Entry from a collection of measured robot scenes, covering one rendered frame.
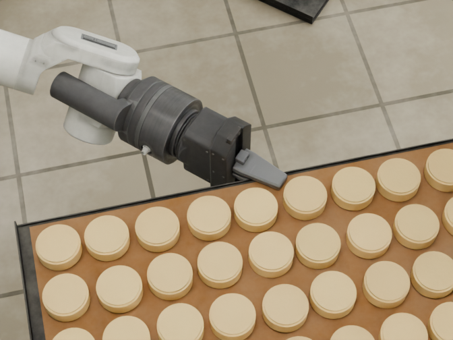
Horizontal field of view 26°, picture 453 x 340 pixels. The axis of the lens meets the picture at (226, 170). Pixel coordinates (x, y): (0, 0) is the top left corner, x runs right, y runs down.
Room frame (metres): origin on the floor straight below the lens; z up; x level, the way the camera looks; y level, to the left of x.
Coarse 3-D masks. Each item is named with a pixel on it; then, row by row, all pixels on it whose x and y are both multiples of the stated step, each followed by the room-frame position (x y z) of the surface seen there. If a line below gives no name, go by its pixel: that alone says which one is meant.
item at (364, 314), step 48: (240, 192) 0.57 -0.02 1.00; (432, 192) 0.57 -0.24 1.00; (192, 240) 0.51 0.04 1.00; (240, 240) 0.51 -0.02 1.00; (144, 288) 0.45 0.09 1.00; (192, 288) 0.45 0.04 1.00; (240, 288) 0.45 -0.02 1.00; (48, 336) 0.39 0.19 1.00; (96, 336) 0.39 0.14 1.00; (288, 336) 0.39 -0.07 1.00
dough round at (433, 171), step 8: (432, 152) 0.61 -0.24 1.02; (440, 152) 0.61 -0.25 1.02; (448, 152) 0.61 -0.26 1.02; (432, 160) 0.60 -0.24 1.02; (440, 160) 0.60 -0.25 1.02; (448, 160) 0.60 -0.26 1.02; (432, 168) 0.59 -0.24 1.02; (440, 168) 0.59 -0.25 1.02; (448, 168) 0.59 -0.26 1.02; (432, 176) 0.58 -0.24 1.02; (440, 176) 0.58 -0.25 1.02; (448, 176) 0.58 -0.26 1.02; (432, 184) 0.58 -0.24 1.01; (440, 184) 0.57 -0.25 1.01; (448, 184) 0.57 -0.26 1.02
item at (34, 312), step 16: (432, 144) 0.64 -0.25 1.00; (352, 160) 0.61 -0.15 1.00; (192, 192) 0.57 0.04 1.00; (112, 208) 0.55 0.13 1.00; (16, 224) 0.52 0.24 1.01; (32, 224) 0.53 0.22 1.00; (32, 256) 0.49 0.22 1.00; (32, 272) 0.47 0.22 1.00; (32, 288) 0.45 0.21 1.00; (32, 304) 0.43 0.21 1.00; (32, 320) 0.41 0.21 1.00; (32, 336) 0.39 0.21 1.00
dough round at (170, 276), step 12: (156, 264) 0.47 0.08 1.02; (168, 264) 0.47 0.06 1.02; (180, 264) 0.47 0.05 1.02; (156, 276) 0.45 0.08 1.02; (168, 276) 0.45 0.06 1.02; (180, 276) 0.45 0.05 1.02; (192, 276) 0.46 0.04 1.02; (156, 288) 0.44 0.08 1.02; (168, 288) 0.44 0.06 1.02; (180, 288) 0.44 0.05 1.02
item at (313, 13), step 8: (264, 0) 1.72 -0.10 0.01; (272, 0) 1.71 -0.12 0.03; (280, 0) 1.72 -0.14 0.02; (288, 0) 1.72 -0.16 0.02; (296, 0) 1.72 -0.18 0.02; (304, 0) 1.72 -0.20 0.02; (312, 0) 1.72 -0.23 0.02; (320, 0) 1.72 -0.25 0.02; (328, 0) 1.73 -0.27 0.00; (280, 8) 1.70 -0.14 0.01; (288, 8) 1.69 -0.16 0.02; (296, 8) 1.69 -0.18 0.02; (304, 8) 1.69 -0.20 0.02; (312, 8) 1.69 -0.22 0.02; (320, 8) 1.69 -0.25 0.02; (296, 16) 1.67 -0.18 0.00; (304, 16) 1.66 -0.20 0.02; (312, 16) 1.65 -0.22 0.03
